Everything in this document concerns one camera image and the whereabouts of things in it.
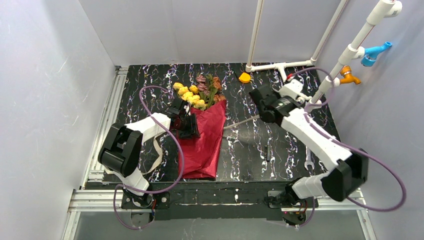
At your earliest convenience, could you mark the yellow fake flower bunch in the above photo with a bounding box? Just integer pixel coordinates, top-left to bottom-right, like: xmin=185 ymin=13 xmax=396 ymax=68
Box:
xmin=172 ymin=82 xmax=207 ymax=111

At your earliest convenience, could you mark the maroon wrapping paper sheet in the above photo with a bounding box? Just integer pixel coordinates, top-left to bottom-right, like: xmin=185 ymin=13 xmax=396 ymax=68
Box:
xmin=178 ymin=100 xmax=227 ymax=179

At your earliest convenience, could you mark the beige ribbon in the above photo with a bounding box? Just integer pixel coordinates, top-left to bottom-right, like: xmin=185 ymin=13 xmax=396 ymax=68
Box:
xmin=104 ymin=114 xmax=263 ymax=176

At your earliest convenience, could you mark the orange fake flower stem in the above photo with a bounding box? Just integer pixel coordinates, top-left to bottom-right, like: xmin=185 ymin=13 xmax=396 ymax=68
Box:
xmin=203 ymin=74 xmax=227 ymax=109

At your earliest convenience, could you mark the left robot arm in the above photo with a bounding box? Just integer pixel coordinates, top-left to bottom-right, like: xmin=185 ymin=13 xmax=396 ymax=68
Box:
xmin=97 ymin=98 xmax=200 ymax=199

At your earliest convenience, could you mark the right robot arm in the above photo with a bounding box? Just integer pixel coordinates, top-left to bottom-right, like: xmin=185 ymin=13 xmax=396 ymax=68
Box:
xmin=249 ymin=84 xmax=369 ymax=203

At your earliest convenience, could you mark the pink fake flower stem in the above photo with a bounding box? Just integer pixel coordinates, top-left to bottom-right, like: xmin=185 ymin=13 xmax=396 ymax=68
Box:
xmin=196 ymin=74 xmax=209 ymax=92

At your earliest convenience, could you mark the white pipe valve fitting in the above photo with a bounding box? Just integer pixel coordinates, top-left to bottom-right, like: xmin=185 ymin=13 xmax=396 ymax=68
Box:
xmin=296 ymin=93 xmax=312 ymax=105

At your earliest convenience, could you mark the orange plastic piece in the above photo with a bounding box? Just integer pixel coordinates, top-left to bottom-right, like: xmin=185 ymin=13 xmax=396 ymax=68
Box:
xmin=238 ymin=72 xmax=251 ymax=84

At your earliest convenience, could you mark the black comb strip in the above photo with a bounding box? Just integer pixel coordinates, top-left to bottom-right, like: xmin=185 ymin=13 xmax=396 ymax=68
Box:
xmin=263 ymin=145 xmax=272 ymax=162

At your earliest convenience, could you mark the silver wrench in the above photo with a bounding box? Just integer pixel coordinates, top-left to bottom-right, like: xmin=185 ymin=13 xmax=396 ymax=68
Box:
xmin=304 ymin=146 xmax=315 ymax=171

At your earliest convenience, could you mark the orange plastic tap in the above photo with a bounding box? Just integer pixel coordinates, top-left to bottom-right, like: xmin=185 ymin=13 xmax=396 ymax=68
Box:
xmin=339 ymin=65 xmax=362 ymax=85

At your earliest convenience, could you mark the blue plastic tap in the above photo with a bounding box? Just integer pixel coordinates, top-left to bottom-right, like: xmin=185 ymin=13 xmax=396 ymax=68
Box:
xmin=360 ymin=41 xmax=392 ymax=67

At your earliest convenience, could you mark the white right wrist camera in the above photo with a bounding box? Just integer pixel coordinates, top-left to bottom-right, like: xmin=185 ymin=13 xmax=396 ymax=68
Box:
xmin=277 ymin=73 xmax=304 ymax=100

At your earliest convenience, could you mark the aluminium frame rail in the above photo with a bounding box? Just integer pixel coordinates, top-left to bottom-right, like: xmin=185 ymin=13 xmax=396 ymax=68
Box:
xmin=61 ymin=66 xmax=129 ymax=240

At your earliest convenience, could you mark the white PVC pipe frame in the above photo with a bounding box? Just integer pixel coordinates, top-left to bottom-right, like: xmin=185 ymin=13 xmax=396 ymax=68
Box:
xmin=245 ymin=0 xmax=404 ymax=107

